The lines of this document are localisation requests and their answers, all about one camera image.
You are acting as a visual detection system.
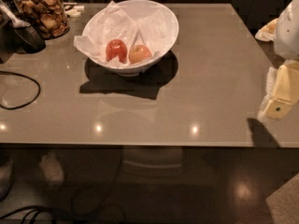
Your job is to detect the small white items on table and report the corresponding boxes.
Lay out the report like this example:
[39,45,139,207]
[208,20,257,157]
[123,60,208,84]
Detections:
[64,4,85,18]

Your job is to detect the black cable on table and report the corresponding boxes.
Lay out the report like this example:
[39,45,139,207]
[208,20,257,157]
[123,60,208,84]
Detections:
[0,70,42,111]

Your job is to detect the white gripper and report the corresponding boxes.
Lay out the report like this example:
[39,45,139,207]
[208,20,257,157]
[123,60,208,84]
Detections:
[258,0,299,119]

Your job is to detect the white shoe under table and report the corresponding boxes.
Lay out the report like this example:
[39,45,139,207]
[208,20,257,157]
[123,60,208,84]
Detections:
[39,152,64,188]

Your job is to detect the black appliance with handle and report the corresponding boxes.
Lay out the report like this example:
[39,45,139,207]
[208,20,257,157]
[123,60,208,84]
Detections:
[0,0,46,54]

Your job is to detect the orange yellow apple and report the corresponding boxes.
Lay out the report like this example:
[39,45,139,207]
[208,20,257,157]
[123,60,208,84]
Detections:
[128,45,151,63]

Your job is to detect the white bowl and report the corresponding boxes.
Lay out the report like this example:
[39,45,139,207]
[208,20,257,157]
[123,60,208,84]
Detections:
[81,0,180,77]

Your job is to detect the white paper liner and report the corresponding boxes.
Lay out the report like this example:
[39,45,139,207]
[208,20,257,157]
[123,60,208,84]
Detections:
[73,0,172,69]

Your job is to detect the glass jar of dried slices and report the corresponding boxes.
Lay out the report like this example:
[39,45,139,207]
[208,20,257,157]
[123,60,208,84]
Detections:
[13,0,70,39]

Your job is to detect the red apple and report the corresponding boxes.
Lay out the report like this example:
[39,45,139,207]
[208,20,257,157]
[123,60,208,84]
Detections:
[106,39,128,63]

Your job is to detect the black cables on floor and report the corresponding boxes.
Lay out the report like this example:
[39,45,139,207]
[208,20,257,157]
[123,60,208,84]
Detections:
[0,204,57,224]

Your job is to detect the white cloth at right edge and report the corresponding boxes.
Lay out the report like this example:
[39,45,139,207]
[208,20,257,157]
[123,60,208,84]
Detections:
[255,19,278,42]

